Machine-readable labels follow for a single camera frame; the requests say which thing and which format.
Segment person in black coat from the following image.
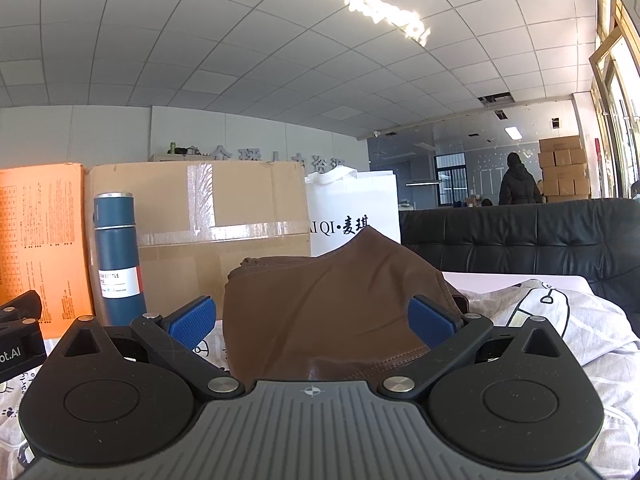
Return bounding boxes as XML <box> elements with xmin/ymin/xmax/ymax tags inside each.
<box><xmin>499</xmin><ymin>152</ymin><xmax>542</xmax><ymax>206</ymax></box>

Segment white cartoon print bedsheet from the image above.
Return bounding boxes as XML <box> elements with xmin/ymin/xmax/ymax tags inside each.
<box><xmin>1</xmin><ymin>280</ymin><xmax>639</xmax><ymax>479</ymax></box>

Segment large cardboard box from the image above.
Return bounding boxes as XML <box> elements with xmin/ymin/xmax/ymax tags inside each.
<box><xmin>85</xmin><ymin>160</ymin><xmax>311</xmax><ymax>321</ymax></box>

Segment brown leather garment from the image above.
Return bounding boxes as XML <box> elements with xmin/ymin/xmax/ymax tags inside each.
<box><xmin>222</xmin><ymin>226</ymin><xmax>469</xmax><ymax>386</ymax></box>

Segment blue thermos bottle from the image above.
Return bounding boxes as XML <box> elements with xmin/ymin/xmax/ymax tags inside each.
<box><xmin>93</xmin><ymin>192</ymin><xmax>146</xmax><ymax>326</ymax></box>

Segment orange printed box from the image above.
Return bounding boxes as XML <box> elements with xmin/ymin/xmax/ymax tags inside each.
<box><xmin>0</xmin><ymin>164</ymin><xmax>93</xmax><ymax>339</ymax></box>

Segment white tote bag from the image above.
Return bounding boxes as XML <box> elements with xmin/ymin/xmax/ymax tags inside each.
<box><xmin>305</xmin><ymin>166</ymin><xmax>400</xmax><ymax>257</ymax></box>

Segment stacked cardboard boxes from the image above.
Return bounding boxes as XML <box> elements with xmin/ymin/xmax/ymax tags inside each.
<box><xmin>538</xmin><ymin>136</ymin><xmax>591</xmax><ymax>203</ymax></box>

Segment black leather sofa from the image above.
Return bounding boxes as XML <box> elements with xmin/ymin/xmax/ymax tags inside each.
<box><xmin>399</xmin><ymin>198</ymin><xmax>640</xmax><ymax>332</ymax></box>

